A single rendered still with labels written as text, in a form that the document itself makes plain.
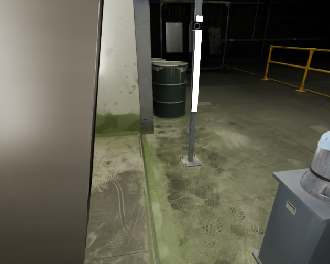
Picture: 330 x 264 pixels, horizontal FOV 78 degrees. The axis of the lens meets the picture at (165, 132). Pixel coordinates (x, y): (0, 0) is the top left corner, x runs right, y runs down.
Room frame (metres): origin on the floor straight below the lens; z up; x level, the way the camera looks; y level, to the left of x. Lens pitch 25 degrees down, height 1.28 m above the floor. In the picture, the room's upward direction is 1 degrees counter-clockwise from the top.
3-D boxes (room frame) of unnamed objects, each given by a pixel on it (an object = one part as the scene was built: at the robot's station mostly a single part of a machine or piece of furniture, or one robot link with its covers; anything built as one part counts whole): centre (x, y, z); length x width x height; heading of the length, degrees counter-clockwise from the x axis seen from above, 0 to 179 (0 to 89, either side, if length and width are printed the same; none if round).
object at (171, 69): (3.47, -0.09, 0.44); 0.59 x 0.58 x 0.89; 24
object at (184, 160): (1.94, -0.28, 0.01); 0.20 x 0.20 x 0.01; 9
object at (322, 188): (0.74, -0.73, 0.69); 0.19 x 0.19 x 0.10
